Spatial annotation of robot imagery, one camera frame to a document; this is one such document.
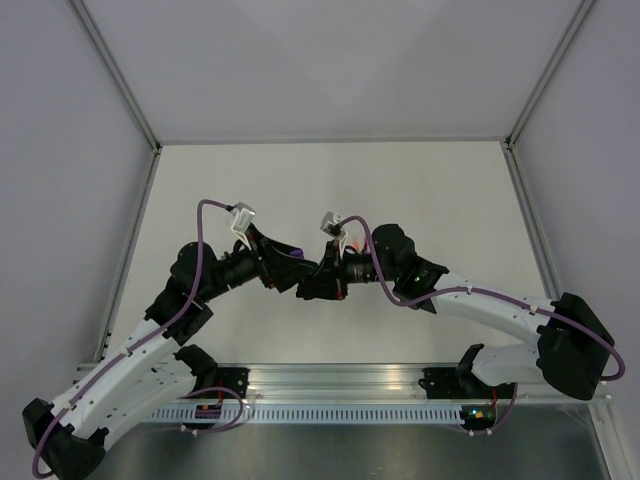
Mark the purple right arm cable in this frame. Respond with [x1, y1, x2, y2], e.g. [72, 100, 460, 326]
[337, 215, 627, 379]

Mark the aluminium frame post left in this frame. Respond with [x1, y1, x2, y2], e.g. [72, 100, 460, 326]
[65, 0, 161, 154]

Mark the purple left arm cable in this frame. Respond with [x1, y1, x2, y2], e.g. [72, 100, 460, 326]
[30, 199, 236, 476]

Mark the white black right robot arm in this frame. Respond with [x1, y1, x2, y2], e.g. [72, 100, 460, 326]
[275, 224, 615, 401]

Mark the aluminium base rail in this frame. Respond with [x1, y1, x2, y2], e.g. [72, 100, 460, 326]
[74, 362, 614, 404]

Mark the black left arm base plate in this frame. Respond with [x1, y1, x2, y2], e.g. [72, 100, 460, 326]
[194, 367, 250, 402]

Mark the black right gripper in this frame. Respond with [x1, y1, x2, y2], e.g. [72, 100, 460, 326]
[297, 240, 398, 301]

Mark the aluminium frame post right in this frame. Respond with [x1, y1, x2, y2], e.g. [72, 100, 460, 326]
[503, 0, 598, 150]

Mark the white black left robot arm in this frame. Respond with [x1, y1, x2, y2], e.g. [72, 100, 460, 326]
[22, 226, 317, 479]

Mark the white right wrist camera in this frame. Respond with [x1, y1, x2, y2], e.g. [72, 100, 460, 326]
[320, 211, 348, 253]

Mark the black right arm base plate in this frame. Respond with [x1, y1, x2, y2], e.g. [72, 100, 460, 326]
[418, 366, 469, 400]

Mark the aluminium frame post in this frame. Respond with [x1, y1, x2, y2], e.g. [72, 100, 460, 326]
[503, 0, 598, 150]
[65, 0, 161, 154]

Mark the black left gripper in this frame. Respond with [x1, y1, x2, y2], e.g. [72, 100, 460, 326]
[198, 223, 318, 303]

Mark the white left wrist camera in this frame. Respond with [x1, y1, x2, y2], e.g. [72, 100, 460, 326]
[227, 202, 256, 246]

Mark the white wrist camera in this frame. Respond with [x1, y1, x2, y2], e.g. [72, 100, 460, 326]
[320, 211, 348, 253]
[227, 202, 256, 246]

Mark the white slotted cable duct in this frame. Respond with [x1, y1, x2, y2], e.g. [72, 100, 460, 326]
[146, 403, 463, 425]

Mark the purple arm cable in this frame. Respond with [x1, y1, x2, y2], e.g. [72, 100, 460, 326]
[30, 199, 236, 476]
[337, 215, 627, 379]

